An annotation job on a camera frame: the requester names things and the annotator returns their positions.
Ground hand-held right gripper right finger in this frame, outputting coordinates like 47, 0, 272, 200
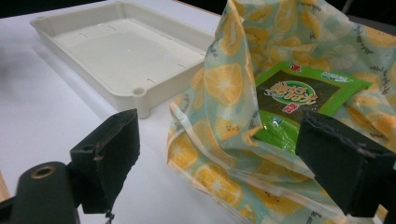
294, 110, 396, 218

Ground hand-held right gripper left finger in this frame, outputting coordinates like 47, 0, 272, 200
69, 108, 141, 215

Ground green snack packet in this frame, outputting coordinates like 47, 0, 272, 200
251, 61, 373, 156

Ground cream plastic tray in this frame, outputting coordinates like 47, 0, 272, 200
30, 0, 216, 119

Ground lemon print plastic bag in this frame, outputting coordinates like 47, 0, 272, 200
166, 0, 396, 224

